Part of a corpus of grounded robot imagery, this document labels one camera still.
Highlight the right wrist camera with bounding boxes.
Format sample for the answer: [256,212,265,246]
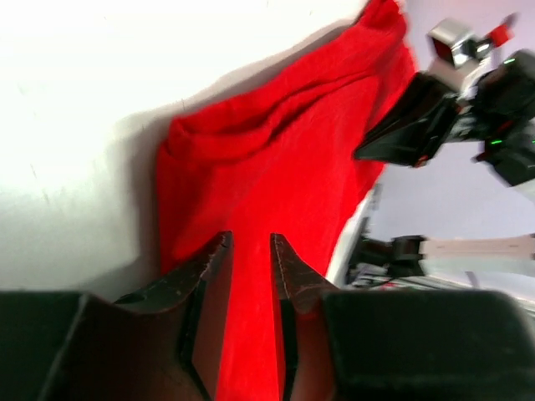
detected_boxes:
[427,13,517,94]

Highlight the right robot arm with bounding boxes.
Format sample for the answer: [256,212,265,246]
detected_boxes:
[350,49,534,278]

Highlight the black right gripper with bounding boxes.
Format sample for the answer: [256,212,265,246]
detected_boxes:
[354,49,534,167]

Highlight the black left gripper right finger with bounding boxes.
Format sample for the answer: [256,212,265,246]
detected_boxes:
[270,234,534,400]

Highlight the red trousers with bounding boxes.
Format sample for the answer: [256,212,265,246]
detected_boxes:
[156,1,415,400]

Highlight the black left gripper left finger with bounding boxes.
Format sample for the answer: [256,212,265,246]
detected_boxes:
[1,232,233,400]

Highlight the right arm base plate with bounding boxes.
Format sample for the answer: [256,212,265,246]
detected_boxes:
[344,217,426,287]

